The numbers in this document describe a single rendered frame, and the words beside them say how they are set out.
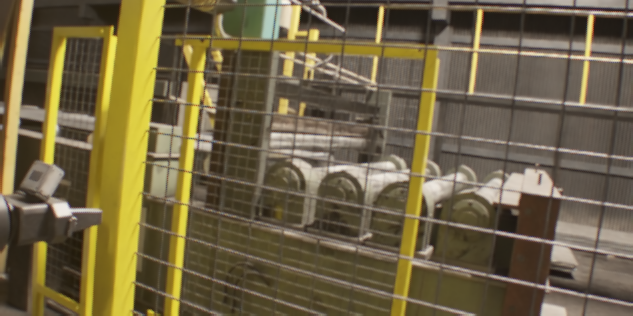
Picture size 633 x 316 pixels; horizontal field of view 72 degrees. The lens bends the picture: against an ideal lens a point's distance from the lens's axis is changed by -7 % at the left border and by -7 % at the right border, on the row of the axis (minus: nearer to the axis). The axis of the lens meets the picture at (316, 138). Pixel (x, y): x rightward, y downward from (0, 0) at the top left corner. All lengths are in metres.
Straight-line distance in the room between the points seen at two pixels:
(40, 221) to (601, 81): 11.24
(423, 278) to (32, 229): 1.95
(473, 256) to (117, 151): 1.88
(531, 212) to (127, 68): 1.75
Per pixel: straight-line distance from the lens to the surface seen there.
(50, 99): 2.80
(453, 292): 2.36
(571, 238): 8.33
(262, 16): 2.54
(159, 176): 3.20
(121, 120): 0.77
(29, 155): 4.28
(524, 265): 2.18
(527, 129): 11.31
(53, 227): 0.68
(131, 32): 0.78
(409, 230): 1.81
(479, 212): 2.29
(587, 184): 11.39
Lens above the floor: 1.51
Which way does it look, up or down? 2 degrees down
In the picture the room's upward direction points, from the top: 7 degrees clockwise
